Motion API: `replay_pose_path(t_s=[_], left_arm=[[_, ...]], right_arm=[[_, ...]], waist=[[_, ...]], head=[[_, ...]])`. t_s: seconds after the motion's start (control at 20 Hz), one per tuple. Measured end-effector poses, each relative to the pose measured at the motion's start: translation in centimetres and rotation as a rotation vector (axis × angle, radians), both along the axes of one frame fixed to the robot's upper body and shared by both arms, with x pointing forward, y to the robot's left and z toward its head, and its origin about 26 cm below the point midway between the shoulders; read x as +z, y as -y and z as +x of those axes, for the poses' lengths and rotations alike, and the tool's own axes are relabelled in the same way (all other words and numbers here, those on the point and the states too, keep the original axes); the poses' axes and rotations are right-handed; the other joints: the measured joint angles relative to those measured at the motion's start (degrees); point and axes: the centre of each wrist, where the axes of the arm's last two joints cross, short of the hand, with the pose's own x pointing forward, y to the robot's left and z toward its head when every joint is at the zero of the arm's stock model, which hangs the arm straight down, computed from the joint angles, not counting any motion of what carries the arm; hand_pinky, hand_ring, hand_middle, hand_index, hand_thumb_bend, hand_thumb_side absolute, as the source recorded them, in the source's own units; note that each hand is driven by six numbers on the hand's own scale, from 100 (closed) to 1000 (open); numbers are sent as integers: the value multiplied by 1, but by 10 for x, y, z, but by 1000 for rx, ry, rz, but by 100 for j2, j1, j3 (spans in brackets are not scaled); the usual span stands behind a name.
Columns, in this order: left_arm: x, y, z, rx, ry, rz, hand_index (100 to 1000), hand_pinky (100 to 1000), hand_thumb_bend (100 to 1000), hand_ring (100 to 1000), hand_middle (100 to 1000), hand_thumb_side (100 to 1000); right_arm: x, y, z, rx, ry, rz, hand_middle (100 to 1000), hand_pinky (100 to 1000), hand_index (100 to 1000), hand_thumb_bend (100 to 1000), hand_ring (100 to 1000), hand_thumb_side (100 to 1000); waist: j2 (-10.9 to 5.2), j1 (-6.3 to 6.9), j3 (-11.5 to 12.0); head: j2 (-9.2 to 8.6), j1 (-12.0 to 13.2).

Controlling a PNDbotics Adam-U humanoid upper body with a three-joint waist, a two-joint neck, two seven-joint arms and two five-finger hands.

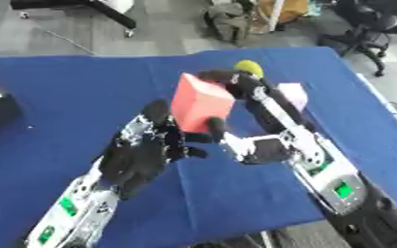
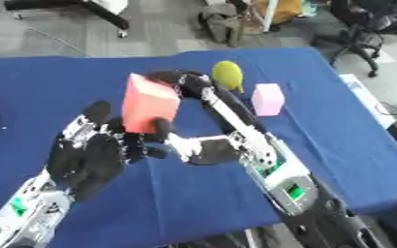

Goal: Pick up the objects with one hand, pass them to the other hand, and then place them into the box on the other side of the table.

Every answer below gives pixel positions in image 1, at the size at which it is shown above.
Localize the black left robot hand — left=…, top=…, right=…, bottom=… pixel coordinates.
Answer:
left=97, top=98, right=211, bottom=201

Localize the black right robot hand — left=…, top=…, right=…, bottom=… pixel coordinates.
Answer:
left=195, top=69, right=318, bottom=165

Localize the pale purple block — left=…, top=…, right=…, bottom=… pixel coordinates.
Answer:
left=274, top=82, right=311, bottom=112

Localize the red rectangular block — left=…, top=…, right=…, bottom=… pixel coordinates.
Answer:
left=169, top=73, right=236, bottom=134

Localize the black wheeled stand base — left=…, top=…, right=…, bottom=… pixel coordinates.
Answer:
left=9, top=0, right=139, bottom=39

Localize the yellow-green toy fruit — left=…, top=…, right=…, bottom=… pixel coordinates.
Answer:
left=232, top=59, right=265, bottom=79

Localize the tan cardboard box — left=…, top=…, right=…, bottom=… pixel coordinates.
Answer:
left=249, top=0, right=311, bottom=35

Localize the black office chair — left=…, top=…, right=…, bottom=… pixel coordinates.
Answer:
left=317, top=0, right=397, bottom=78

